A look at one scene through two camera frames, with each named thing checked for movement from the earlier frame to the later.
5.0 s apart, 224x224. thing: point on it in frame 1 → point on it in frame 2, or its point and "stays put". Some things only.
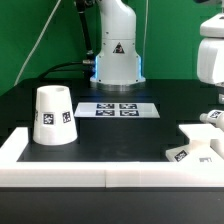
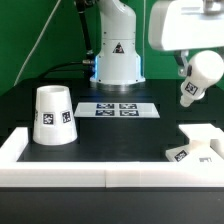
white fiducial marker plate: (117, 110) stays put
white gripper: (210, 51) → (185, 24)
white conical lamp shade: (54, 118) stays put
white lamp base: (206, 145) stays put
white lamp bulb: (214, 117) → (207, 67)
